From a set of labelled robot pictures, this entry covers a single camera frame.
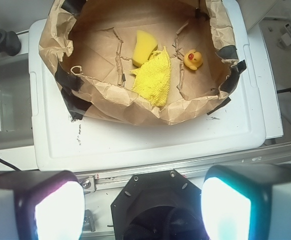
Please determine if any yellow-green sponge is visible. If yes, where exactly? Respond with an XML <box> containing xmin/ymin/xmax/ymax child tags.
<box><xmin>132</xmin><ymin>30</ymin><xmax>158</xmax><ymax>68</ymax></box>

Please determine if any white plastic tray lid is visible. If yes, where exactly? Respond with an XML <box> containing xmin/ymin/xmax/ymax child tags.
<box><xmin>28</xmin><ymin>0</ymin><xmax>283</xmax><ymax>172</ymax></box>

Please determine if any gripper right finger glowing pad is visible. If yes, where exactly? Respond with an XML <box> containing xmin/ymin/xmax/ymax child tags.
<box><xmin>201</xmin><ymin>163</ymin><xmax>291</xmax><ymax>240</ymax></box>

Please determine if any yellow rubber duck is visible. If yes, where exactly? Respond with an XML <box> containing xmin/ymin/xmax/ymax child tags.
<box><xmin>183</xmin><ymin>49</ymin><xmax>203</xmax><ymax>71</ymax></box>

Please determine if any black cable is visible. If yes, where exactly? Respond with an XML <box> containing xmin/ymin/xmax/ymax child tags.
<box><xmin>0</xmin><ymin>152</ymin><xmax>23</xmax><ymax>172</ymax></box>

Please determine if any yellow knitted cloth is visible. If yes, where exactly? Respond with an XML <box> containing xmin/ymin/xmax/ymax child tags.
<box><xmin>130</xmin><ymin>46</ymin><xmax>172</xmax><ymax>107</ymax></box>

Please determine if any aluminium extrusion rail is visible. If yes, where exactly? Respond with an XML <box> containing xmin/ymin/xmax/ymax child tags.
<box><xmin>74</xmin><ymin>140</ymin><xmax>291</xmax><ymax>193</ymax></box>

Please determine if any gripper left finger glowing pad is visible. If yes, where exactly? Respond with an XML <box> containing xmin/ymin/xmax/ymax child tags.
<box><xmin>0</xmin><ymin>170</ymin><xmax>85</xmax><ymax>240</ymax></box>

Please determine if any clear plastic bin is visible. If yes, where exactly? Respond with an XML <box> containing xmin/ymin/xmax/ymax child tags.
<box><xmin>0</xmin><ymin>53</ymin><xmax>34</xmax><ymax>150</ymax></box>

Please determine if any brown paper bag basin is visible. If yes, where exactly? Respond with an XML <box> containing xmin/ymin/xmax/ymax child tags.
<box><xmin>39</xmin><ymin>0</ymin><xmax>247</xmax><ymax>126</ymax></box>

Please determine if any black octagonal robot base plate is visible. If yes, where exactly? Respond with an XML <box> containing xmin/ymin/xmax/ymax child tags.
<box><xmin>110</xmin><ymin>169</ymin><xmax>209</xmax><ymax>240</ymax></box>

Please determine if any black clamp knob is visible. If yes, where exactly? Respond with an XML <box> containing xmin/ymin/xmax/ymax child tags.
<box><xmin>0</xmin><ymin>29</ymin><xmax>22</xmax><ymax>56</ymax></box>

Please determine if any metal corner bracket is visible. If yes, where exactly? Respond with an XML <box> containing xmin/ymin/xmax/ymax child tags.
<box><xmin>78</xmin><ymin>175</ymin><xmax>96</xmax><ymax>195</ymax></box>

